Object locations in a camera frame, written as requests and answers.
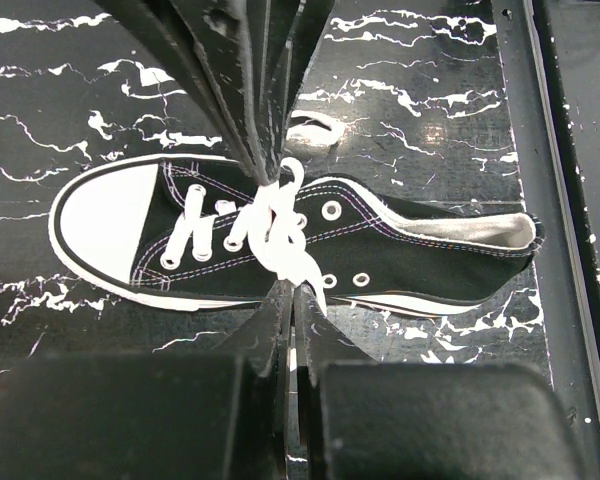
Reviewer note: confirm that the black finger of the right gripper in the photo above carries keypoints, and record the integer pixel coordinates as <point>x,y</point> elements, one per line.
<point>197,44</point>

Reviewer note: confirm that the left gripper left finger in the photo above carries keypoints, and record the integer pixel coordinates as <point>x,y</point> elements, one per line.
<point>260,405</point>

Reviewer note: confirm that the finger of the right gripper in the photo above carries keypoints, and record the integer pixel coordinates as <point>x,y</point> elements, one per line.
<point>295,31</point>

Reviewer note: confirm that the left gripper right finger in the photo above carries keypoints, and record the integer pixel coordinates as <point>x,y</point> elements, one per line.
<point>333,401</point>

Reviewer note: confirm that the white shoelace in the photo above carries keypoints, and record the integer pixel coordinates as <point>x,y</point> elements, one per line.
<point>269,225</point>

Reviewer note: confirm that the black white sneaker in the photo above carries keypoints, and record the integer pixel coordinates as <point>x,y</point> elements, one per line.
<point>111,224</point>

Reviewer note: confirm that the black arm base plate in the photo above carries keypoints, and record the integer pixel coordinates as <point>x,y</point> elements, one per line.
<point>551,56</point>

